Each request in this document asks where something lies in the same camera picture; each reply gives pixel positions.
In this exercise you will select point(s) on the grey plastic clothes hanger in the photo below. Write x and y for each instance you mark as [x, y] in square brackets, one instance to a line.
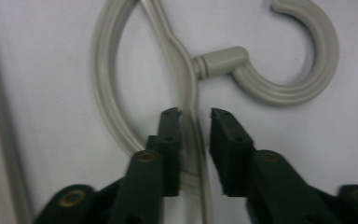
[223, 60]

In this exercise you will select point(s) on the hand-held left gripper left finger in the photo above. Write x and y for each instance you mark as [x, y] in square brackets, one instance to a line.
[155, 174]

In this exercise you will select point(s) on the white table mat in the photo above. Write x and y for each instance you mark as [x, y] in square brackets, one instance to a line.
[292, 133]

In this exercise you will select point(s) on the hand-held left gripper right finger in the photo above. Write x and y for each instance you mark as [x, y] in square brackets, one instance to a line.
[245, 168]

